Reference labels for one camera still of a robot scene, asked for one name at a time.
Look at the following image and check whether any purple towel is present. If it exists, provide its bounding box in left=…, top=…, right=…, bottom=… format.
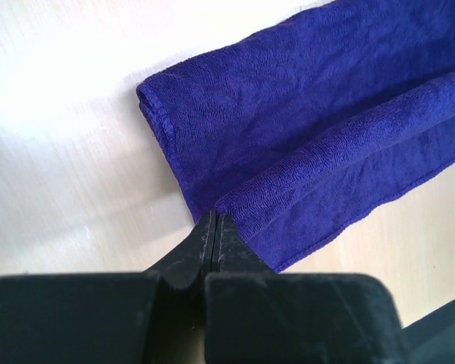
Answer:
left=136, top=1, right=455, bottom=271

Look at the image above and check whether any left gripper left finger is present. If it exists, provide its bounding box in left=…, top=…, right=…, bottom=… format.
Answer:
left=0, top=213, right=216, bottom=363

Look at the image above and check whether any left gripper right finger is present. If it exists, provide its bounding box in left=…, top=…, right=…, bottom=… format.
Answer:
left=205, top=215, right=409, bottom=363

